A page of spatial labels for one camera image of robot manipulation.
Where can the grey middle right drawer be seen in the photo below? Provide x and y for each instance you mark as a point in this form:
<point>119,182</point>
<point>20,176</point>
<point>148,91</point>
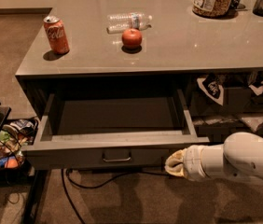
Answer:
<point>217,133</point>

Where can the clear plastic water bottle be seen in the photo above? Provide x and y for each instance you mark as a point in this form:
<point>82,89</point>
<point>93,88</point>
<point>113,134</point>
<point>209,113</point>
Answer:
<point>118,23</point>

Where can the grey counter cabinet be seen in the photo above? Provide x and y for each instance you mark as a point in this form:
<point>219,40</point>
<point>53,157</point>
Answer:
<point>176,49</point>

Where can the red Coca-Cola can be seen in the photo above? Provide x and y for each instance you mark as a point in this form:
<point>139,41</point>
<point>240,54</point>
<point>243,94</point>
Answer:
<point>57,38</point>

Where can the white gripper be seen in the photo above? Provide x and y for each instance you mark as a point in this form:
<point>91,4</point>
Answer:
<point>192,162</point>

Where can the red apple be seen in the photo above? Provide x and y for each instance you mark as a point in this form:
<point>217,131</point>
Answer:
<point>131,38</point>

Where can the grey top drawer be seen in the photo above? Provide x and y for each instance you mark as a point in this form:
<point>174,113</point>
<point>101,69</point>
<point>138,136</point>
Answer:
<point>111,133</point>

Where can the black wire basket of snacks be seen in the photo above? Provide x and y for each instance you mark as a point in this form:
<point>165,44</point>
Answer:
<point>14,136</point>

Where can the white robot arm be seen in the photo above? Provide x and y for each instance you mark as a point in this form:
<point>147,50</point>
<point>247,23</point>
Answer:
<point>238,159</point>

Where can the grey drawer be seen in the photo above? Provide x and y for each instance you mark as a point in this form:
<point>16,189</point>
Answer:
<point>111,133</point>
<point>217,133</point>

